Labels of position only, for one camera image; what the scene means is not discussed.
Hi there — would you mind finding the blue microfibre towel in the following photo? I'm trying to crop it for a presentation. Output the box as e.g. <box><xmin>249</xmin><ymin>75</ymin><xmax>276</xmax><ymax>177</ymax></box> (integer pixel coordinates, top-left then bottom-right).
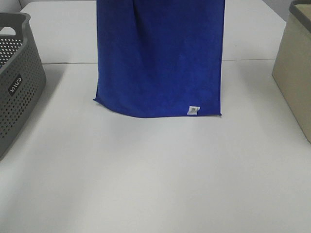
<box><xmin>95</xmin><ymin>0</ymin><xmax>225</xmax><ymax>118</ymax></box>

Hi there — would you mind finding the grey perforated plastic basket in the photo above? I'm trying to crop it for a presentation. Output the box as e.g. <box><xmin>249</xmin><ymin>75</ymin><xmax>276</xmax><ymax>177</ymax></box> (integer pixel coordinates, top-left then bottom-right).
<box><xmin>0</xmin><ymin>12</ymin><xmax>46</xmax><ymax>156</ymax></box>

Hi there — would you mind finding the beige storage bin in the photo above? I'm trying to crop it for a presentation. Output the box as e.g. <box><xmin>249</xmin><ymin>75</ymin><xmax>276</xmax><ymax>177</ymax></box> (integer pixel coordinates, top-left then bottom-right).
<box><xmin>272</xmin><ymin>0</ymin><xmax>311</xmax><ymax>141</ymax></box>

